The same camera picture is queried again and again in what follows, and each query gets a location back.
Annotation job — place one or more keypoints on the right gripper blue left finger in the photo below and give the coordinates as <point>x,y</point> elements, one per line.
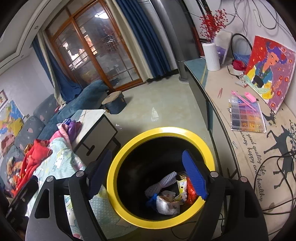
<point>97,171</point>

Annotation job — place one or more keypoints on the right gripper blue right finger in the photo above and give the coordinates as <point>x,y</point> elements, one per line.
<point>197,172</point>

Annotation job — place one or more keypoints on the red plastic wrapper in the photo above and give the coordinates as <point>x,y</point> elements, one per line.
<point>191,193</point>

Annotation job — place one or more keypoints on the lavender foam net bundle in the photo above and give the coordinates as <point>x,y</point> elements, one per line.
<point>167,181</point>

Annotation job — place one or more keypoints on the yellow white snack bag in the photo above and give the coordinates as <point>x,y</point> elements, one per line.
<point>182,188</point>

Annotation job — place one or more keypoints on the white plastic bag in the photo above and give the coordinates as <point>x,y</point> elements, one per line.
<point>168,203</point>

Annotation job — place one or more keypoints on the yellow rimmed trash bin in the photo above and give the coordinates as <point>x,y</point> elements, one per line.
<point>144,161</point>

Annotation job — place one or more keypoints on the white coffee table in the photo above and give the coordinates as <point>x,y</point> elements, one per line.
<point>96,134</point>

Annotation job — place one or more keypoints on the Hello Kitty teal bedsheet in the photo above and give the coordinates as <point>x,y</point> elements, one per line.
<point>61,209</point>

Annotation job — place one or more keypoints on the purple cloth pile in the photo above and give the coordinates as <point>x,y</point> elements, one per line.
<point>68,130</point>

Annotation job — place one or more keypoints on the red blanket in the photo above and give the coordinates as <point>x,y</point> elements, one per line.
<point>33,158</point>

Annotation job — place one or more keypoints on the bead organiser box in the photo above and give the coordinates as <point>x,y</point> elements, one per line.
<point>244,118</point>

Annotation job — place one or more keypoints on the round dark footstool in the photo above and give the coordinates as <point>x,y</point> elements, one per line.
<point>114,103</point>

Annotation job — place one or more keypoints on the pink tool on cabinet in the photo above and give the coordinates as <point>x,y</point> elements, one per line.
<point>243,100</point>

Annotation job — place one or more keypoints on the blue grey sofa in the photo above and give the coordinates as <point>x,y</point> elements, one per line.
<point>43,123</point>

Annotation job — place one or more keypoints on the China map poster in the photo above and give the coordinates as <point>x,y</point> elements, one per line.
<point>11,119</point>

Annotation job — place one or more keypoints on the blue left curtain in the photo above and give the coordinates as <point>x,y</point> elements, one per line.
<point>65,90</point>

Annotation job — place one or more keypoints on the blue curtain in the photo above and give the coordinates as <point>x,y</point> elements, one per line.
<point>65,90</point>
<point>141,39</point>

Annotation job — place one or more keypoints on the white ribbed vase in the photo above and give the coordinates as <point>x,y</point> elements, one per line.
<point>211,56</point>

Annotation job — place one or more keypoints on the blue right curtain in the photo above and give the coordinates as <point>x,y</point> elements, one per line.
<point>141,39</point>

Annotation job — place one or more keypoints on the colourful girl painting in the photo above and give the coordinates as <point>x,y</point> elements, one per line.
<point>270,70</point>

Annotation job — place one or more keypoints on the wooden framed glass door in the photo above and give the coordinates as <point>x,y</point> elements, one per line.
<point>89,45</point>

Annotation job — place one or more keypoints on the silver tower air conditioner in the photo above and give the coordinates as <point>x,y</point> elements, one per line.
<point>179,29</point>

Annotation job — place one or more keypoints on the black round basket handle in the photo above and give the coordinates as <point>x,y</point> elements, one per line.
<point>240,48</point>

